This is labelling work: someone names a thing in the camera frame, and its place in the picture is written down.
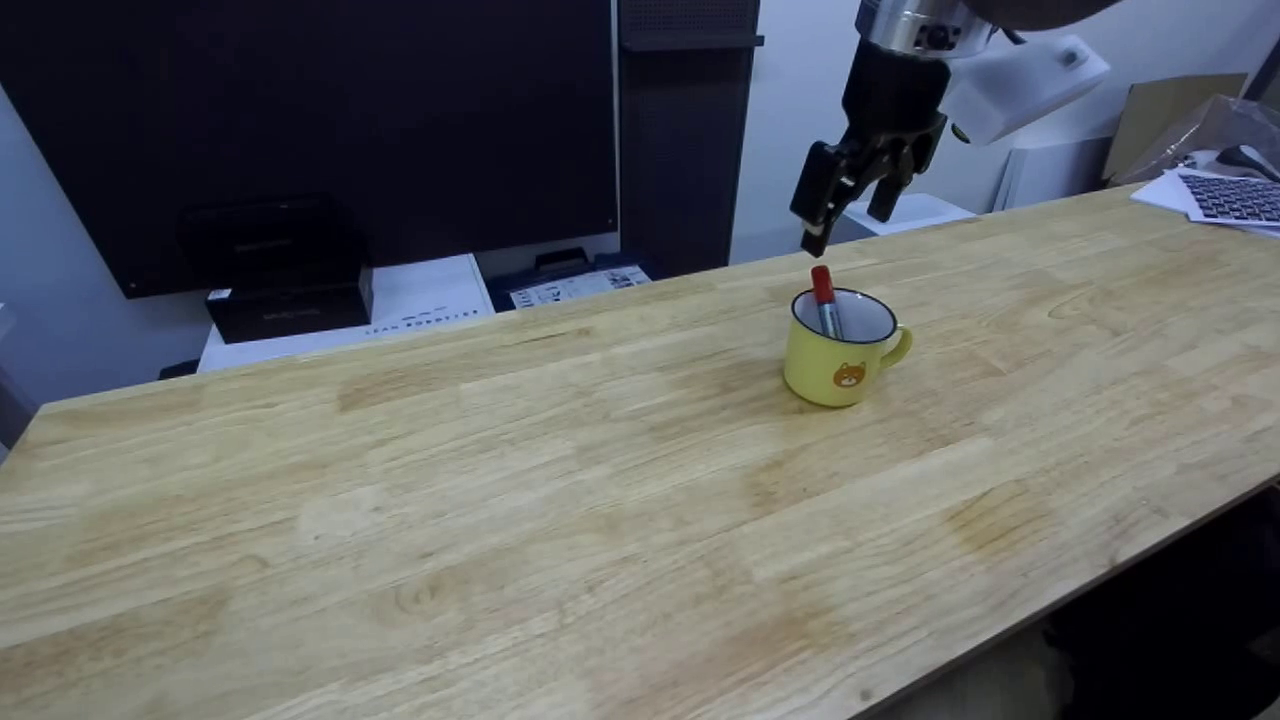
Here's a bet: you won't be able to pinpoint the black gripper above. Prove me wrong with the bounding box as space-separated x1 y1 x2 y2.
787 41 958 260

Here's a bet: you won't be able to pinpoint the white plastic bin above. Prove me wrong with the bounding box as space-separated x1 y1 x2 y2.
827 190 982 248

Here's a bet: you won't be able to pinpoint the yellow enamel mug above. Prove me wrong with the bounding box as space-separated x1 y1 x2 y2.
779 286 920 411

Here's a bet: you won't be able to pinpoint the brown cardboard box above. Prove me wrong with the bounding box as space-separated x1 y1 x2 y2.
1100 70 1260 190

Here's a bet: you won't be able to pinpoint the white printed paper sheets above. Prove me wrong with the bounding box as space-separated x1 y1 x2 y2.
1127 162 1280 239

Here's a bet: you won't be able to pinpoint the black box under monitor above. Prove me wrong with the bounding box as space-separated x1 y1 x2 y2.
179 193 378 349

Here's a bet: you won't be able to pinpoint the red marker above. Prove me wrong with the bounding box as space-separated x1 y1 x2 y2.
807 260 844 341

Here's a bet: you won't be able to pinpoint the white flat box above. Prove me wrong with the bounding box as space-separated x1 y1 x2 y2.
195 253 502 378

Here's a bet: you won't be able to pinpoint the large black monitor screen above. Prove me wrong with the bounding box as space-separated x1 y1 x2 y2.
0 0 619 306

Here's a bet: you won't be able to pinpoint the dark tall cabinet panel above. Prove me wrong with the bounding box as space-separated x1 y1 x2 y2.
612 0 763 279

